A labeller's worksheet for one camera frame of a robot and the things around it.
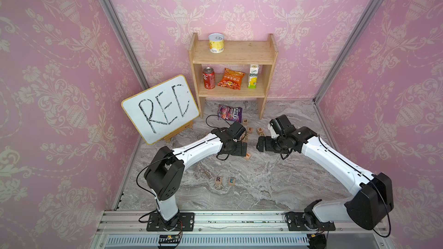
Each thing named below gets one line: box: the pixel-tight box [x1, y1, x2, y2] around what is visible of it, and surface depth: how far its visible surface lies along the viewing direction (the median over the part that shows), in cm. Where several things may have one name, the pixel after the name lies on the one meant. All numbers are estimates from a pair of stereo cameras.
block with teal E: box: [228, 177, 236, 187], surface depth 85 cm
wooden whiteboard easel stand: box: [163, 121, 194, 143], surface depth 102 cm
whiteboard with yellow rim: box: [121, 74, 201, 146], surface depth 94 cm
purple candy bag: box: [217, 104, 243, 124], surface depth 111 cm
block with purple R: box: [215, 176, 223, 186], surface depth 86 cm
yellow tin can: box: [208, 32, 225, 54], surface depth 83 cm
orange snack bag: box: [217, 68, 246, 90], surface depth 99 cm
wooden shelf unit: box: [188, 32, 279, 120], surface depth 87 cm
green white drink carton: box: [248, 64, 261, 89], surface depth 92 cm
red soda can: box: [202, 66, 216, 90], surface depth 92 cm
